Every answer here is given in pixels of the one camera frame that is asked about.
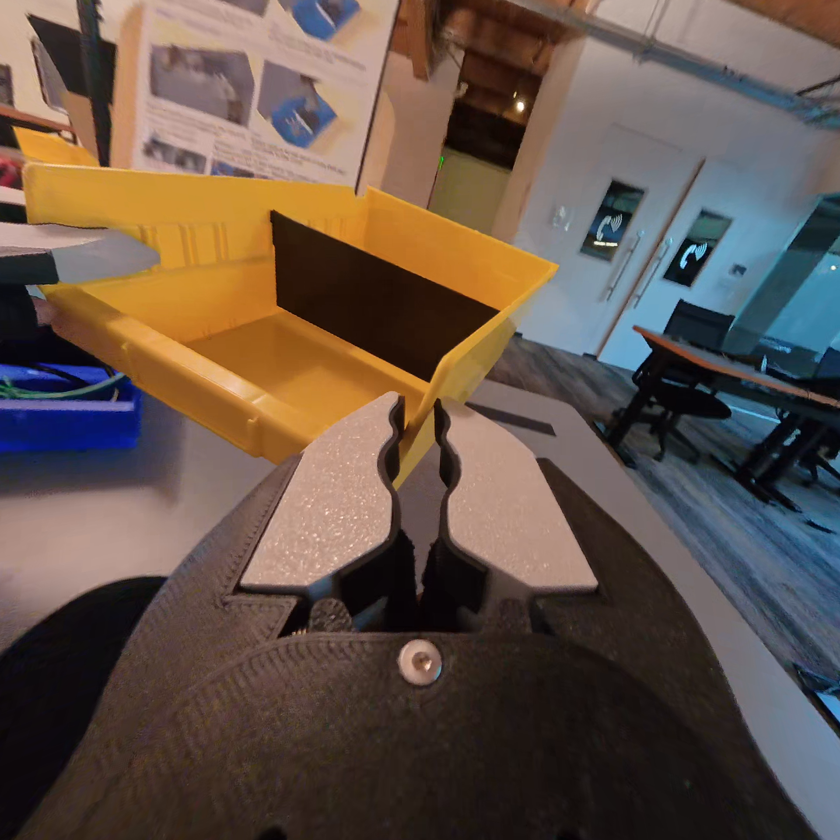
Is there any studio light on stand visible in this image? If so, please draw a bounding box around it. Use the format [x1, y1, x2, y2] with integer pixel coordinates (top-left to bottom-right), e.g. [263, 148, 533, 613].
[75, 0, 116, 168]

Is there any wooden office table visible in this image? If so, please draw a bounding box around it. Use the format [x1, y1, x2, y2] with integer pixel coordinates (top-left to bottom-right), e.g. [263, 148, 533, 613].
[633, 325, 840, 513]

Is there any blue plastic bin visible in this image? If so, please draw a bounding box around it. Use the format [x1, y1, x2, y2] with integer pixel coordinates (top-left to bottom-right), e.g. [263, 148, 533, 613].
[0, 363, 143, 454]

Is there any floor power strip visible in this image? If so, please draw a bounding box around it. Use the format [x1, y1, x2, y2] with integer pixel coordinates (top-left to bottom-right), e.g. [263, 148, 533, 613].
[791, 663, 840, 726]

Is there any instruction sign on white stand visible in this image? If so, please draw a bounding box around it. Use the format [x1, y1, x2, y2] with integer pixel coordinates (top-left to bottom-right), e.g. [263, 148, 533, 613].
[108, 0, 403, 196]

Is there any green ethernet cable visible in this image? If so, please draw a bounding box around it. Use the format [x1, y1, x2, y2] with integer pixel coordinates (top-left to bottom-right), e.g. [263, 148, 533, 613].
[0, 373, 127, 401]

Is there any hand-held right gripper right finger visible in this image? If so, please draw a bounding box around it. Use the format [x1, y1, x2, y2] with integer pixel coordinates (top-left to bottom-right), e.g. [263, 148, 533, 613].
[434, 398, 599, 595]

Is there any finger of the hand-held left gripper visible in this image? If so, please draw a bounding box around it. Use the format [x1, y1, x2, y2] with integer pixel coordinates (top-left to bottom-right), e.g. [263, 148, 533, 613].
[0, 223, 109, 253]
[49, 231, 162, 287]

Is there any black office chair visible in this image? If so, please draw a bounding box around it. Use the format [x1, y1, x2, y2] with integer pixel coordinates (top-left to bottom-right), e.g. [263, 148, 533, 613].
[646, 298, 736, 463]

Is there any wooden post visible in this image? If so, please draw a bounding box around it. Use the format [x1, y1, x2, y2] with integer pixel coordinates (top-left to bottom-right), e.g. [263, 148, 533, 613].
[394, 0, 454, 83]

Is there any grey desk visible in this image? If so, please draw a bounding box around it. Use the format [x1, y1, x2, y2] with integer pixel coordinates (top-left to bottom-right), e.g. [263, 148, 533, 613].
[0, 381, 840, 840]

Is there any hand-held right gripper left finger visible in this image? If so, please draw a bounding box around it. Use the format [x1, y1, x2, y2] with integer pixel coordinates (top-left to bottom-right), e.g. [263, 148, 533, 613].
[238, 392, 403, 598]

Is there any yellow plastic bin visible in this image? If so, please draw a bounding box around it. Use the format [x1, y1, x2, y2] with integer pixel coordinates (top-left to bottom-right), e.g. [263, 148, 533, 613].
[23, 161, 560, 500]

